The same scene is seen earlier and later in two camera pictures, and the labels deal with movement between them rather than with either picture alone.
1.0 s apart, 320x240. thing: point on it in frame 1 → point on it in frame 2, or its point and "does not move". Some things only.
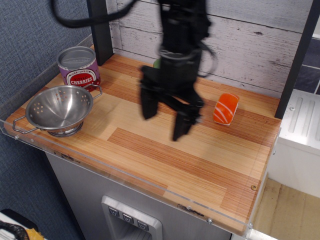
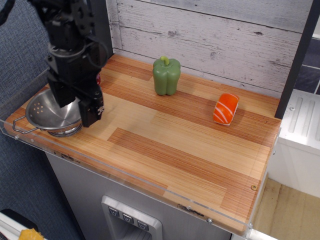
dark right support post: (300, 59) does not move
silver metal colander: (59, 110) does not move
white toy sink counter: (296, 161) does not move
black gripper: (176, 77) → (80, 65)
